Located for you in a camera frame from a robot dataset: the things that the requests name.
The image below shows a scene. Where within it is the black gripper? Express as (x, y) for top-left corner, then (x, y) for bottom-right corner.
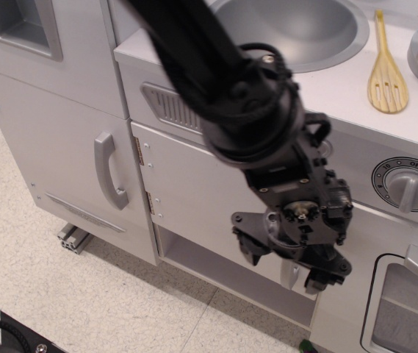
(231, 211), (351, 294)

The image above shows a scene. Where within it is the silver cabinet door handle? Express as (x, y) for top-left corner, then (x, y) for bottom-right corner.
(280, 259), (300, 290)

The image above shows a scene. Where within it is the white cabinet door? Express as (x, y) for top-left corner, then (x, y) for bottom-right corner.
(130, 121), (342, 302)

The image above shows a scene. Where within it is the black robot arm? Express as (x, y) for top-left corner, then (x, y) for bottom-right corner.
(130, 1), (353, 292)

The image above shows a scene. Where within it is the green toy on floor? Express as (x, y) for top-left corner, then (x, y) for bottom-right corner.
(298, 339), (317, 353)

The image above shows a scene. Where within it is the toy oven door window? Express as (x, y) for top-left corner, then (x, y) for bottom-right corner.
(360, 254), (418, 352)

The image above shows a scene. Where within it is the grey timer knob dial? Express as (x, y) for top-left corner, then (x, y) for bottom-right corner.
(372, 157), (418, 213)

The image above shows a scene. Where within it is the brass lower door hinge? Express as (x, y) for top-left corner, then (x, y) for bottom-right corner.
(146, 191), (156, 215)

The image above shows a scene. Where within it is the brass door hinge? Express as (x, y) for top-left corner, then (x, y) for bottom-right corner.
(134, 137), (145, 165)
(146, 191), (156, 215)

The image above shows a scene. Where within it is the silver vent grille panel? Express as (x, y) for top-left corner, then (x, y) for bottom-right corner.
(140, 82), (205, 146)

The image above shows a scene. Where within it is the brass upper door hinge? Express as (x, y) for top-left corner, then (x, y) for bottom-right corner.
(134, 137), (145, 165)

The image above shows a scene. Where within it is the yellow slotted wooden spatula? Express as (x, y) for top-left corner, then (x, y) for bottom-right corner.
(367, 10), (409, 114)

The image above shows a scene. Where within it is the silver fridge emblem badge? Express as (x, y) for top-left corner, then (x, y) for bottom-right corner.
(46, 193), (126, 233)

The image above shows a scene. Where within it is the silver round sink basin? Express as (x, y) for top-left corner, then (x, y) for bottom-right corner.
(209, 0), (370, 73)

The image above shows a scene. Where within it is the white toy fridge door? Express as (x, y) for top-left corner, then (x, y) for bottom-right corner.
(0, 74), (159, 265)

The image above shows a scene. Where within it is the aluminium extrusion rail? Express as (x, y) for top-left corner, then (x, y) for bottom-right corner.
(57, 224), (93, 254)

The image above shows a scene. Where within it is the silver fridge door handle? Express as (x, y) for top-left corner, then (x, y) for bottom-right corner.
(93, 131), (129, 210)

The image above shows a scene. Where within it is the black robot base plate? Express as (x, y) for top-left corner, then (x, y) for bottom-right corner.
(0, 311), (66, 352)

